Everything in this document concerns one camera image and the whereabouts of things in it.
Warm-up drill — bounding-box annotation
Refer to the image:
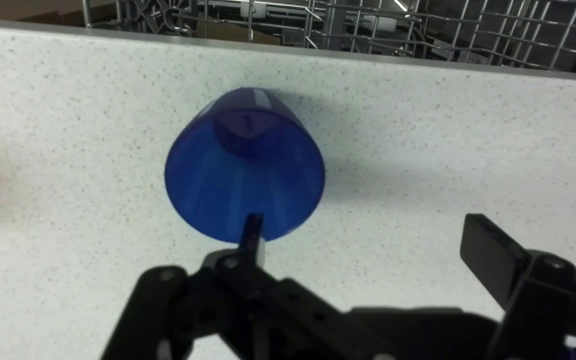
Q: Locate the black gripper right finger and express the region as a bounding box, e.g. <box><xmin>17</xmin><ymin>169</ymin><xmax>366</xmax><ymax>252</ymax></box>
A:
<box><xmin>460</xmin><ymin>215</ymin><xmax>576</xmax><ymax>360</ymax></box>

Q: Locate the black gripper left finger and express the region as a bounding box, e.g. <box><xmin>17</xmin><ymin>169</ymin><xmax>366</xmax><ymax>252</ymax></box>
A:
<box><xmin>100</xmin><ymin>213</ymin><xmax>289</xmax><ymax>360</ymax></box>

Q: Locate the blue plastic cup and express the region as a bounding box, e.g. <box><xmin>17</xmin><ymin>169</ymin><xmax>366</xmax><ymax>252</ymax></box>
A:
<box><xmin>163</xmin><ymin>88</ymin><xmax>325</xmax><ymax>245</ymax></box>

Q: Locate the grey wire dishwasher rack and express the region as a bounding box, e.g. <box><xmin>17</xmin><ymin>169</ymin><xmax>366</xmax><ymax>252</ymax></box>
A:
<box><xmin>75</xmin><ymin>0</ymin><xmax>576</xmax><ymax>75</ymax></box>

